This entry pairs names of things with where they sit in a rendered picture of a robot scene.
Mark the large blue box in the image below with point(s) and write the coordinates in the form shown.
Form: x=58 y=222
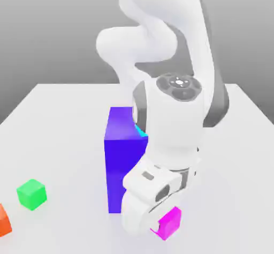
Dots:
x=122 y=155

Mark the small magenta cube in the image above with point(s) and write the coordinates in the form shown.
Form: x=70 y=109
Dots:
x=170 y=224

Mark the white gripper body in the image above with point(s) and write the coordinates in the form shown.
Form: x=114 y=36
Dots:
x=137 y=217

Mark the small cyan cube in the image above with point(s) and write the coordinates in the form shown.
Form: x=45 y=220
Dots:
x=141 y=133

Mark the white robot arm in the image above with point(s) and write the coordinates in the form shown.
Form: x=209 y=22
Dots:
x=175 y=125

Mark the small orange cube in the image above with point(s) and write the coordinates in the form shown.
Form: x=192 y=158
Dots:
x=4 y=221

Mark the small green cube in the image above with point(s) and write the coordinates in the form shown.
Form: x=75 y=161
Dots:
x=31 y=195

